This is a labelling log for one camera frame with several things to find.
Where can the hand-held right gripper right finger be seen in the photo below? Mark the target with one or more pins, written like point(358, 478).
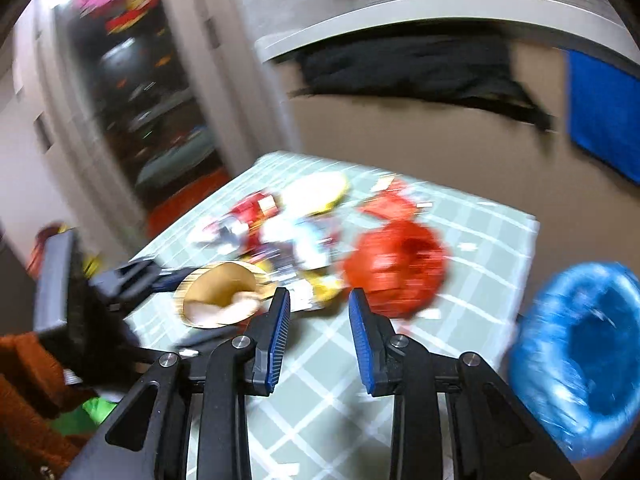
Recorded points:
point(361, 345)

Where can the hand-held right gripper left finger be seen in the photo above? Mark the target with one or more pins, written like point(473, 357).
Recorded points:
point(276, 340)

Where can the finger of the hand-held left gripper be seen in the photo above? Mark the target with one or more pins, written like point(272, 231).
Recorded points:
point(137, 279)
point(202, 341)

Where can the brown paper bowl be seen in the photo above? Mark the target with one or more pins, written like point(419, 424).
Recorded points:
point(220, 290)

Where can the red plastic bag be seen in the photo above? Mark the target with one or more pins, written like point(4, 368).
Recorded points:
point(397, 265)

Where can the blue and white wrapper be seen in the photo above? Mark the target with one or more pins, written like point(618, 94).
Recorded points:
point(300, 242)

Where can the blue-lined waste bin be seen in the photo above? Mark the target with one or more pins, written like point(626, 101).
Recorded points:
point(575, 360)

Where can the person's left forearm brown sleeve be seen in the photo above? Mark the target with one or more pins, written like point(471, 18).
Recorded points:
point(25, 385)

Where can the green checked tablecloth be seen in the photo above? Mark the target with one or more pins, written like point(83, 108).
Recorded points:
point(320, 410)

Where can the green plastic bag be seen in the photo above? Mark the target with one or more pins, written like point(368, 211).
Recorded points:
point(82, 412)

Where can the red object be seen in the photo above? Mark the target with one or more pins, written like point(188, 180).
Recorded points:
point(47, 247)

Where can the red snack packet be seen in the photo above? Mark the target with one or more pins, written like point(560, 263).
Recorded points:
point(250, 210)

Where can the round white yellow-rimmed lid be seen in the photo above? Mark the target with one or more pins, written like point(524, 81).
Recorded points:
point(315, 187)

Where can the glass door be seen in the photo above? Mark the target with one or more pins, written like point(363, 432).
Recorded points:
point(130, 95)

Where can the red window sticker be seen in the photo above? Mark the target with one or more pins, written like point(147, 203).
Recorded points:
point(125, 15)

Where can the black cloth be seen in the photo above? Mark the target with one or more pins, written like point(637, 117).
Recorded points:
point(415, 75)

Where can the blue cloth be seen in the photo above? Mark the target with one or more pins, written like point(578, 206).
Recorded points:
point(605, 115)

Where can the white windowsill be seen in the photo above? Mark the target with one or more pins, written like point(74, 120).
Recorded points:
point(440, 17)

